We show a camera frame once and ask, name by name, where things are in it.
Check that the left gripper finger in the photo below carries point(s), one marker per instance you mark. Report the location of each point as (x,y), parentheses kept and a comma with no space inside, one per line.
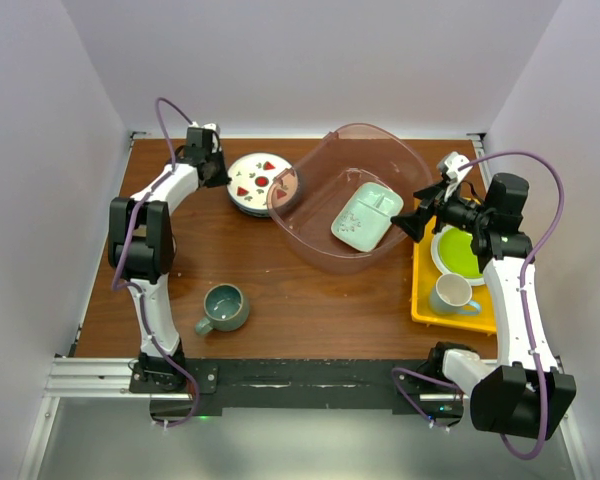
(206,174)
(221,177)

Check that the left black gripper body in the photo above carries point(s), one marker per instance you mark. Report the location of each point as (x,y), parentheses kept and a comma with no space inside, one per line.
(213,156)

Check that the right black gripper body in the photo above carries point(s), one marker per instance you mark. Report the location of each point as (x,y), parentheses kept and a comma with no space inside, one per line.
(459,213)

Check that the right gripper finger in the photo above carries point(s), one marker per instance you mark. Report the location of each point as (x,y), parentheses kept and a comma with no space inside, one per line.
(431,196)
(413,223)

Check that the mint green divided tray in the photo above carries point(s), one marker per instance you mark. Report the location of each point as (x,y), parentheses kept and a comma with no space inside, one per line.
(366,217)

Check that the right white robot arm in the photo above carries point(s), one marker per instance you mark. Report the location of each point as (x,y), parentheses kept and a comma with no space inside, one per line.
(524,394)

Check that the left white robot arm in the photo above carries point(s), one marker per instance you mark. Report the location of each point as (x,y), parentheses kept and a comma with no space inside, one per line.
(141,250)

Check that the green plate white rim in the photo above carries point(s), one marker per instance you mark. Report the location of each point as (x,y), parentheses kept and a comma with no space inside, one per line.
(451,253)

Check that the yellow plastic tray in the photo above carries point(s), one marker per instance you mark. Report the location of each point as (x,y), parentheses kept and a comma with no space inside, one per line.
(425,275)

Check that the blue floral plate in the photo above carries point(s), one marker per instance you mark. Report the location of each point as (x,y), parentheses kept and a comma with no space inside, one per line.
(252,203)

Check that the teal ceramic mug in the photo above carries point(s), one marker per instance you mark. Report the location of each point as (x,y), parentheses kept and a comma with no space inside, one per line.
(226,309)

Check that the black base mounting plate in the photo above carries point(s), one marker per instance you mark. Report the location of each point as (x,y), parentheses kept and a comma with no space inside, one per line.
(318,384)

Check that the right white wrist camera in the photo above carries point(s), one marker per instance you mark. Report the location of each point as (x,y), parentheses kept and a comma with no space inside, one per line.
(454,169)

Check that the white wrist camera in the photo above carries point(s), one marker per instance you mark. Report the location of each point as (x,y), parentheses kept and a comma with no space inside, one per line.
(203,137)
(454,169)

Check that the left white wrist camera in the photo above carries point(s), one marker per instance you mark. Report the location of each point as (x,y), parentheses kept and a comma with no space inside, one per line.
(203,137)

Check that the white mug blue handle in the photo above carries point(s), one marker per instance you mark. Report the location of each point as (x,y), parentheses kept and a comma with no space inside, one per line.
(452,294)

